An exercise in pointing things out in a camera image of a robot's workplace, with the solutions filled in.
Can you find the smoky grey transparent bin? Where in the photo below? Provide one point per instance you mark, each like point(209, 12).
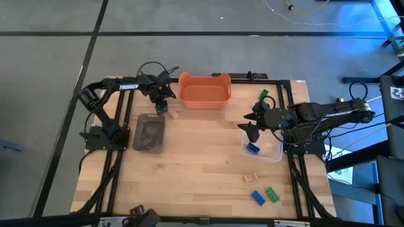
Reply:
point(148, 135)

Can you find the green toy brick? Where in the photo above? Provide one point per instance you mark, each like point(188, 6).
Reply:
point(272, 195)
point(264, 94)

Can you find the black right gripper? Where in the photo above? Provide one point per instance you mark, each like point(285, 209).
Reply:
point(277, 119)

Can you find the plain wooden block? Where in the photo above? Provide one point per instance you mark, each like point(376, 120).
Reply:
point(173, 114)
point(248, 178)
point(255, 176)

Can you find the black mounting bar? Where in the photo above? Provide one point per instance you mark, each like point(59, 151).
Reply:
point(240, 76)

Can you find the black panel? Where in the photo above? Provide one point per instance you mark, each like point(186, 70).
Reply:
point(391, 189)
point(391, 105)

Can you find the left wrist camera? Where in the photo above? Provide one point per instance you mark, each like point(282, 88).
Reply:
point(165, 75)

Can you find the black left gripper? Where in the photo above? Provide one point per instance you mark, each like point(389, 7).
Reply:
point(161, 89)

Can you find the black crossbeam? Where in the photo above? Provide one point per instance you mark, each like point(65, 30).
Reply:
point(47, 222)

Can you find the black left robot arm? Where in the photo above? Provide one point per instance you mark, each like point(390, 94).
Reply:
point(127, 86)

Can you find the blue toy brick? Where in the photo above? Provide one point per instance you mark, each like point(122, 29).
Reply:
point(162, 110)
point(253, 148)
point(258, 198)

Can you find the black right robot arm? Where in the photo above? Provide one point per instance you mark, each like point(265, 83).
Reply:
point(315, 112)

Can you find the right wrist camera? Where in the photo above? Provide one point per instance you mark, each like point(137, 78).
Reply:
point(262, 106)

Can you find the black aluminium table frame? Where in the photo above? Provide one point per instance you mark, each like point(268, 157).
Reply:
point(246, 81)

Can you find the silver metal bracket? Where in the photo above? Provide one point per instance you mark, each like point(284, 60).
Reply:
point(292, 223)
point(109, 220)

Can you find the metal cart frame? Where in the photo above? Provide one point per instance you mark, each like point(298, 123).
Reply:
point(383, 22)

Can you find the black floor bar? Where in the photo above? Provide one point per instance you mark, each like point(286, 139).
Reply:
point(360, 80)

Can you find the orange plastic bin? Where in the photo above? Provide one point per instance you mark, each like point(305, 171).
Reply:
point(205, 94)

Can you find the black diagonal bar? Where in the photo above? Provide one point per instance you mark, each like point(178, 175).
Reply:
point(356, 156)

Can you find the clear plastic bin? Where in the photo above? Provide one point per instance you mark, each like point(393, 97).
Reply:
point(271, 151)

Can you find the white printed paper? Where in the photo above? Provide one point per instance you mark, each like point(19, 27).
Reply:
point(342, 173)

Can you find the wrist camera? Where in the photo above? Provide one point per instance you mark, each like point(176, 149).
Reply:
point(262, 106)
point(165, 75)

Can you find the black white marker tag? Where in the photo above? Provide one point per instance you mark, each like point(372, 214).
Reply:
point(397, 93)

